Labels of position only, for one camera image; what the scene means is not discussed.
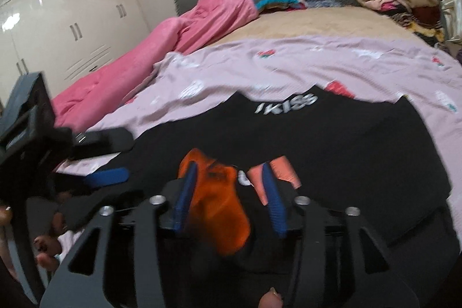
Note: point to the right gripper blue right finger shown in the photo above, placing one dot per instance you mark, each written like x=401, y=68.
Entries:
x=280, y=195

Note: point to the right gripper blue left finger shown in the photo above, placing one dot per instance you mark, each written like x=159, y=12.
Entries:
x=179, y=195

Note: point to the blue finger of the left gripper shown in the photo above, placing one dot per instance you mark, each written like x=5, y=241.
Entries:
x=109, y=141
x=98, y=179

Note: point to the black sweatshirt with orange cuffs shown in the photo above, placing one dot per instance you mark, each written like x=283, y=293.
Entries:
x=337, y=151

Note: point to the striped colourful folded clothes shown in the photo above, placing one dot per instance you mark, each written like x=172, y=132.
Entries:
x=264, y=6

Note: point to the person's left hand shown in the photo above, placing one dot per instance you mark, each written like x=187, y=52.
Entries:
x=47, y=245

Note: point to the person's right hand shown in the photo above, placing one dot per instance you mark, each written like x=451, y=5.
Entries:
x=271, y=299

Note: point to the lilac strawberry bear bedsheet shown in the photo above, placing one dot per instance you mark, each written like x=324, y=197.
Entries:
x=368, y=69

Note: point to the white glossy wardrobe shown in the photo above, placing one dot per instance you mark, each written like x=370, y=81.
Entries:
x=65, y=39

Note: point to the pink plush blanket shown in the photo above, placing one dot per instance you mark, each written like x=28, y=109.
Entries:
x=94, y=96

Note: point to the beige fuzzy mattress cover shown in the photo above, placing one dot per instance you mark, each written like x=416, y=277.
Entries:
x=348, y=22

